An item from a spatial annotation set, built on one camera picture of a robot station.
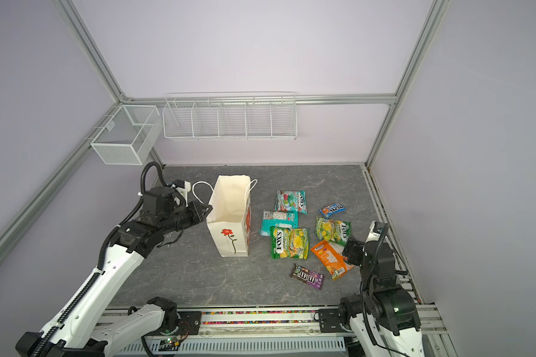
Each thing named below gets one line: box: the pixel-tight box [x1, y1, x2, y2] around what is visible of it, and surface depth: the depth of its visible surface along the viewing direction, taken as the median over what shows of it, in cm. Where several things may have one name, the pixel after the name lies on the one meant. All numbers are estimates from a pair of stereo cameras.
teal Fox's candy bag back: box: [259, 209, 299, 237], surface depth 98 cm
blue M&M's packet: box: [318, 202, 347, 219], surface depth 102 cm
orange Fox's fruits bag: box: [310, 240, 354, 282], surface depth 86 cm
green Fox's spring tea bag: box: [314, 216, 353, 247], surface depth 94 cm
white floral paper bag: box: [206, 174, 251, 258], surface depth 81 cm
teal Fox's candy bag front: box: [273, 189, 308, 215], surface depth 104 cm
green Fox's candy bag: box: [270, 226, 310, 260], surface depth 91 cm
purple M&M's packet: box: [290, 263, 324, 291], surface depth 84 cm
